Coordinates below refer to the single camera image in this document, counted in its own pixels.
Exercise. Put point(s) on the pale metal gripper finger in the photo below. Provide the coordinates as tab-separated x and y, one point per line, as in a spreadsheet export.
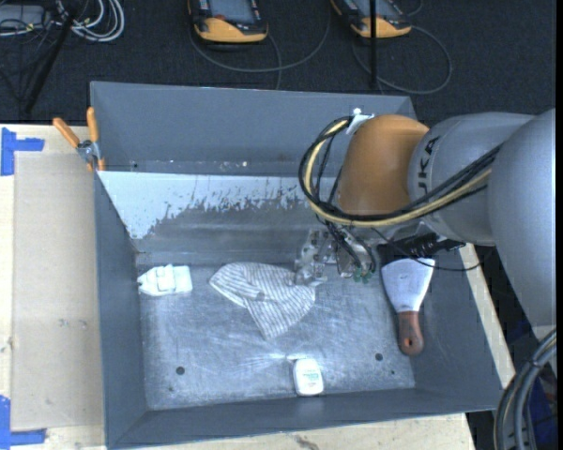
320	270
303	265

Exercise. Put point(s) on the white striped cloth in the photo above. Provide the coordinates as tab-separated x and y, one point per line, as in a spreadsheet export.
272	298

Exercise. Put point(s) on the small white and green box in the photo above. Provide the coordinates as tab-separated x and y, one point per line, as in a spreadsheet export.
307	377

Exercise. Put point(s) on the grey metal bin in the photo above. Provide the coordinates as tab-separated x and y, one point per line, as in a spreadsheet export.
216	345

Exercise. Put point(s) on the white plastic block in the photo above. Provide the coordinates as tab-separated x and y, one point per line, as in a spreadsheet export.
166	280

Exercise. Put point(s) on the pale cardboard board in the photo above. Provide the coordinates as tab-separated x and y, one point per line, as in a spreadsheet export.
51	274

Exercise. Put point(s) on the black cylinder on white bracket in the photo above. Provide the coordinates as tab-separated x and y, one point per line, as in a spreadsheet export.
422	246

